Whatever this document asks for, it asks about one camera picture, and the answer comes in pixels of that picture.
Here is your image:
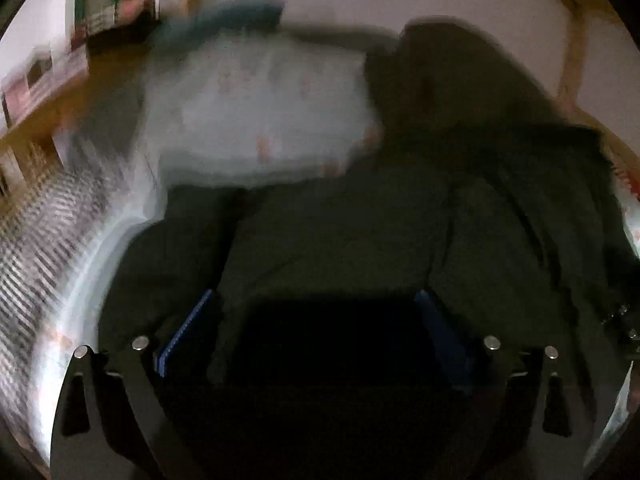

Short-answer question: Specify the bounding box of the light blue daisy duvet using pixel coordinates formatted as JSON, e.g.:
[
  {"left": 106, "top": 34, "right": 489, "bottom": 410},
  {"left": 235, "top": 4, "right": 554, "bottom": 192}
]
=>
[{"left": 29, "top": 29, "right": 640, "bottom": 466}]

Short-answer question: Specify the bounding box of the olive green hooded garment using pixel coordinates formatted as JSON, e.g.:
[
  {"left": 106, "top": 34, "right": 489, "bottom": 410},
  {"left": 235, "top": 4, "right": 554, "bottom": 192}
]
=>
[{"left": 361, "top": 16, "right": 566, "bottom": 141}]

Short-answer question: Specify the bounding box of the black zip jacket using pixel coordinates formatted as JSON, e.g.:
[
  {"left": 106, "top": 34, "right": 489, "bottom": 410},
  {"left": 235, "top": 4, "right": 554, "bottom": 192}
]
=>
[{"left": 102, "top": 125, "right": 639, "bottom": 479}]

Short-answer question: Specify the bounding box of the teal pillow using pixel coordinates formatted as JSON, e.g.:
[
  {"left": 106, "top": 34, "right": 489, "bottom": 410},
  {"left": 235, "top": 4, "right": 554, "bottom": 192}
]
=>
[{"left": 152, "top": 0, "right": 285, "bottom": 51}]

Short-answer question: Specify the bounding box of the grey blanket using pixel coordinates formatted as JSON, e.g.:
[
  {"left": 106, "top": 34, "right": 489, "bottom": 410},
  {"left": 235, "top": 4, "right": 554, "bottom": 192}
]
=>
[{"left": 53, "top": 78, "right": 144, "bottom": 167}]

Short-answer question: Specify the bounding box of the black white checkered sheet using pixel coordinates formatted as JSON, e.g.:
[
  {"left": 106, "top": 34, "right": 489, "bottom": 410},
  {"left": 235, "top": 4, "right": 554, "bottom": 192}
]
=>
[{"left": 1, "top": 164, "right": 125, "bottom": 440}]

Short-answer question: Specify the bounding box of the wooden bunk bed frame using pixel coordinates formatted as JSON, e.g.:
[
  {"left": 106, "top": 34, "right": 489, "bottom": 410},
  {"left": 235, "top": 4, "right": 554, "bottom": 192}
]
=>
[{"left": 0, "top": 0, "right": 640, "bottom": 221}]

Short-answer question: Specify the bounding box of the wooden desk with clutter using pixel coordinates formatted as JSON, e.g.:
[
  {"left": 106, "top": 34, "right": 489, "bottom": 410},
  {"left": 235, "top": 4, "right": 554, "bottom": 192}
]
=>
[{"left": 0, "top": 0, "right": 191, "bottom": 172}]

